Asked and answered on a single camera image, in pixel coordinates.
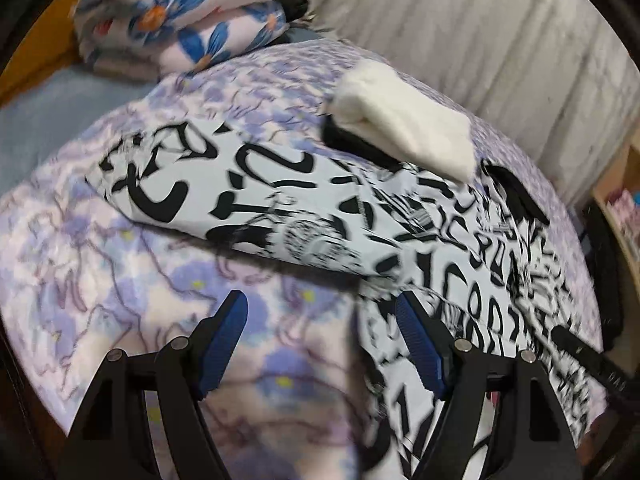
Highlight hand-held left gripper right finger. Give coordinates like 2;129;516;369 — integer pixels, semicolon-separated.
396;290;583;480

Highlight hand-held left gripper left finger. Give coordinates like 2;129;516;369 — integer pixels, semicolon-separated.
67;291;249;480

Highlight black and white printed jacket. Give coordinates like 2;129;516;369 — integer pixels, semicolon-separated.
85;57;631;480

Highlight purple floral bed cover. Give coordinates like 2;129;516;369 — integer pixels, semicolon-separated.
0;40;606;480

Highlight dark cloth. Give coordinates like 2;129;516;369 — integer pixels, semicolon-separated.
580;200;631;351

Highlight wooden shelf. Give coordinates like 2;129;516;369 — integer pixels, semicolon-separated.
590;140;640;271

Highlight blue grey sheet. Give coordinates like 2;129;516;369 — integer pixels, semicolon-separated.
0;65;161;196

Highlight grey white curtain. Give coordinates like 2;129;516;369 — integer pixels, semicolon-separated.
300;0;640;206

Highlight folded blue flower quilt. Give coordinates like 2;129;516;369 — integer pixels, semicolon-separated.
72;0;313;78

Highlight black fuzzy garment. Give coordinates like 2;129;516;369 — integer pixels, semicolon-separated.
280;0;313;36

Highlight wooden headboard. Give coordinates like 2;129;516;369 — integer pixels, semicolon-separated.
0;0;96;106

